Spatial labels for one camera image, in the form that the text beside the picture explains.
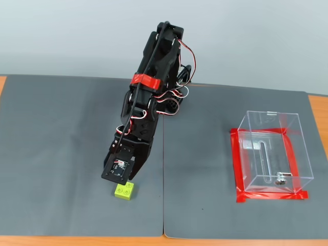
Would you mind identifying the transparent acrylic box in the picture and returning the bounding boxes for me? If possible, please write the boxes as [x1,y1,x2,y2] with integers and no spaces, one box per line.
[237,110,315,194]

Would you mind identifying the grey table mat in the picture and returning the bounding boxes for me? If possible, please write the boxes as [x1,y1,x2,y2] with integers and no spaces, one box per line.
[0,74,165,238]
[162,82,328,240]

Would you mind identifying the red tape band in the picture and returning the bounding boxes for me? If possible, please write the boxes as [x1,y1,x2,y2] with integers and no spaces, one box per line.
[130,73,162,91]

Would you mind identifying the red white servo wires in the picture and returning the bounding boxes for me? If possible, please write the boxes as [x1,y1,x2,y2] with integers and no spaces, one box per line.
[116,38,198,137]

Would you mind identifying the red tape strip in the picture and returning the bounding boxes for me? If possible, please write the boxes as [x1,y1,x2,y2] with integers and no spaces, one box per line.
[282,132,302,195]
[235,190,309,204]
[230,126,302,136]
[229,128,247,203]

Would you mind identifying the metal box lock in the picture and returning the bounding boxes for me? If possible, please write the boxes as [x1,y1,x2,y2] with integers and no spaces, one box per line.
[274,172,293,186]

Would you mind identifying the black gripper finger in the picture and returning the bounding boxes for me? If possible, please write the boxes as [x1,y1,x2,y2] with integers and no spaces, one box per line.
[128,152,152,181]
[102,152,114,170]

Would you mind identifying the black camera cable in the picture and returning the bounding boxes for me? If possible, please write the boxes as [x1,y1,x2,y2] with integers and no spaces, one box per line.
[116,20,172,152]

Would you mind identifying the white label sticker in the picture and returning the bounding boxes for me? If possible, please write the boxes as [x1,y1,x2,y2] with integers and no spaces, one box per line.
[241,140,260,151]

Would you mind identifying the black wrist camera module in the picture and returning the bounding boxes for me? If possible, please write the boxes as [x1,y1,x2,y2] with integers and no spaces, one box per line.
[101,154,136,186]

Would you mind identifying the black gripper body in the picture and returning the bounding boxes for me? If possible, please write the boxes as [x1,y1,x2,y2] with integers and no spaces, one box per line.
[109,135,154,161]

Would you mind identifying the green lego block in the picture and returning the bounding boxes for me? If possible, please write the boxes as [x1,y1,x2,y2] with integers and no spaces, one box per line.
[114,181,137,201]

